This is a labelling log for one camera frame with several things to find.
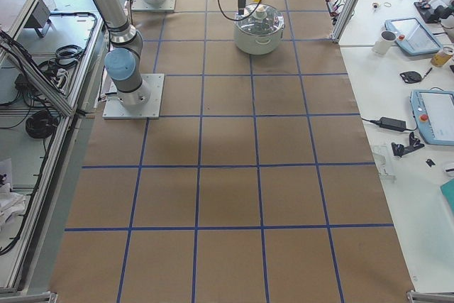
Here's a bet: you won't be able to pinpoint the clear plastic holder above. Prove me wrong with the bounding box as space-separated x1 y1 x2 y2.
370 144 396 182

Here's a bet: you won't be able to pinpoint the teal notebook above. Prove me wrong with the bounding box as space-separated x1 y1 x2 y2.
440 179 454 215

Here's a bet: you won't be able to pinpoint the grey metal box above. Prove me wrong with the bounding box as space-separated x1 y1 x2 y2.
24 0 51 38

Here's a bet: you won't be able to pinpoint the brown paper table mat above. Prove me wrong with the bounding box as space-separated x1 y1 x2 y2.
50 0 412 302

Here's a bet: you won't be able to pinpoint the glass pot lid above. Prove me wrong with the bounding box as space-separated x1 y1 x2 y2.
235 3 284 35

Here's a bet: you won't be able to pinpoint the lower blue teach pendant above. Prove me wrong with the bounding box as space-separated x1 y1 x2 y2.
410 90 453 146

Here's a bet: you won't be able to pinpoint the blue teach pendant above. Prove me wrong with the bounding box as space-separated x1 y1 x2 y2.
410 90 453 146
384 18 443 56

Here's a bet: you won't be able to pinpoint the black bracket parts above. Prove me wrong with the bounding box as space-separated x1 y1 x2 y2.
391 132 425 158

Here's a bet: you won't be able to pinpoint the black power adapter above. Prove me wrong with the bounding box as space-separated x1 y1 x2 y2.
379 116 407 132

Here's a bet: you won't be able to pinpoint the upper blue teach pendant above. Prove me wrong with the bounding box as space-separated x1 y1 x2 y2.
384 18 443 56

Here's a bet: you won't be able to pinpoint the black round pouch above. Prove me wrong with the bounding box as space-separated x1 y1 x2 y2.
399 71 423 84

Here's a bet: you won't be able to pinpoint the coiled black cable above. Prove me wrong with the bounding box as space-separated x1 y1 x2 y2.
24 109 60 140

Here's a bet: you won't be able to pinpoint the white paper cup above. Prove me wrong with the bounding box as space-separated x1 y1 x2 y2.
372 30 397 55

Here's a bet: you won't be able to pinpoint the pale green cooking pot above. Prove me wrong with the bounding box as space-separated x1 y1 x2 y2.
233 23 285 55

